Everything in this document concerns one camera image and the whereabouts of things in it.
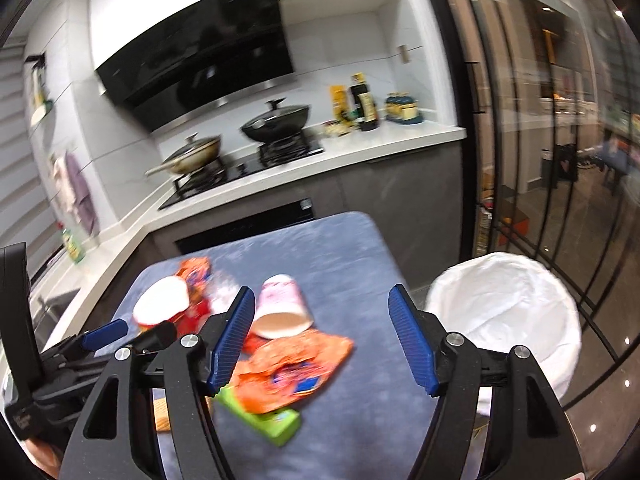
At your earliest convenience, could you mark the black lidded wok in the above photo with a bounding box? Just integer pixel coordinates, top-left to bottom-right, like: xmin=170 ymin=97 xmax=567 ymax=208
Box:
xmin=241 ymin=98 xmax=310 ymax=144

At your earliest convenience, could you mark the yellow seasoning packet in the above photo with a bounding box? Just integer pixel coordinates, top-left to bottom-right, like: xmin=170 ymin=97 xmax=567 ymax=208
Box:
xmin=330 ymin=84 xmax=352 ymax=127

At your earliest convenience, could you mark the steel frying pan with lid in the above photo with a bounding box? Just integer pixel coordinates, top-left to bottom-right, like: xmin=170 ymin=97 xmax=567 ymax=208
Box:
xmin=145 ymin=133 xmax=221 ymax=177

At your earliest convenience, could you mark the small orange snack packet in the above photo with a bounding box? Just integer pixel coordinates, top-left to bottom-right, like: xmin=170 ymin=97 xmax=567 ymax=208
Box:
xmin=176 ymin=257 xmax=212 ymax=304

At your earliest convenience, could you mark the purple hanging towel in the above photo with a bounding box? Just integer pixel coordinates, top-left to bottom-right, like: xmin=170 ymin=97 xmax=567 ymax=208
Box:
xmin=64 ymin=152 xmax=100 ymax=237

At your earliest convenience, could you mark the white kitchen counter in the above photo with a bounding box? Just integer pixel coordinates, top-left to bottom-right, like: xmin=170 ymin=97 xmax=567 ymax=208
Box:
xmin=30 ymin=122 xmax=466 ymax=349

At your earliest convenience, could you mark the green dish soap bottle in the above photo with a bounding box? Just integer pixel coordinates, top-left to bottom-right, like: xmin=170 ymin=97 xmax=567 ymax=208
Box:
xmin=61 ymin=226 xmax=85 ymax=263

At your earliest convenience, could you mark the clear crumpled plastic wrap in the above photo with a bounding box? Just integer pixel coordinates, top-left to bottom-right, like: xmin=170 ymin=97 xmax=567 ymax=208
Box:
xmin=206 ymin=270 xmax=240 ymax=315

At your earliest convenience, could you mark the pink paper cup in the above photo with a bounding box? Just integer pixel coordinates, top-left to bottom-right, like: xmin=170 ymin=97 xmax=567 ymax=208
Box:
xmin=252 ymin=274 xmax=314 ymax=339

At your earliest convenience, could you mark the green snack wrapper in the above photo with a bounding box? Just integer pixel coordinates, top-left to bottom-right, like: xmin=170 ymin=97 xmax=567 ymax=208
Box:
xmin=215 ymin=387 xmax=302 ymax=448

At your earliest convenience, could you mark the small garlic dish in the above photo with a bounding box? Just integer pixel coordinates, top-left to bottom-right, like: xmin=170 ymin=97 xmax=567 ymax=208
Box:
xmin=322 ymin=120 xmax=352 ymax=138

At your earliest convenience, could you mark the blue yellow condiment jar set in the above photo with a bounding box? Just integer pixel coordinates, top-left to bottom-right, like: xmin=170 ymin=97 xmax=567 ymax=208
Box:
xmin=385 ymin=92 xmax=424 ymax=125

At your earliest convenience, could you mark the large orange plastic bag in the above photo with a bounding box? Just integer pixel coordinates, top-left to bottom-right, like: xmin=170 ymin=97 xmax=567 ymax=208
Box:
xmin=229 ymin=328 xmax=355 ymax=414

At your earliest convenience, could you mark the black range hood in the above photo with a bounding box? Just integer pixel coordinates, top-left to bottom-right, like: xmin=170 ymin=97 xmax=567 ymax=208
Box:
xmin=96 ymin=0 xmax=294 ymax=131

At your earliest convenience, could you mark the black gas stove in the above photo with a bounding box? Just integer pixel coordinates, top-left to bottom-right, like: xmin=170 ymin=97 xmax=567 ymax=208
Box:
xmin=160 ymin=131 xmax=323 ymax=210

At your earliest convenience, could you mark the dark soy sauce bottle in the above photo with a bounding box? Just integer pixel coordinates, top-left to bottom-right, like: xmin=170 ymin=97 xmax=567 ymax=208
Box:
xmin=349 ymin=73 xmax=378 ymax=131

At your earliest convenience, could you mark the blue-grey table mat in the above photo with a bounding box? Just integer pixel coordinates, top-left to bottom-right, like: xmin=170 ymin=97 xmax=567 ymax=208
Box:
xmin=106 ymin=210 xmax=492 ymax=480

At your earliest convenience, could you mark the red snack wrapper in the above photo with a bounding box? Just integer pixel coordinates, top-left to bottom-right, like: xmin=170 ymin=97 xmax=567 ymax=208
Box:
xmin=169 ymin=300 xmax=269 ymax=356

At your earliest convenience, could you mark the white-lined trash bin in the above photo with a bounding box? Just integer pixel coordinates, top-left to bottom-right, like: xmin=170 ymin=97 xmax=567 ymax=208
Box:
xmin=424 ymin=252 xmax=582 ymax=399

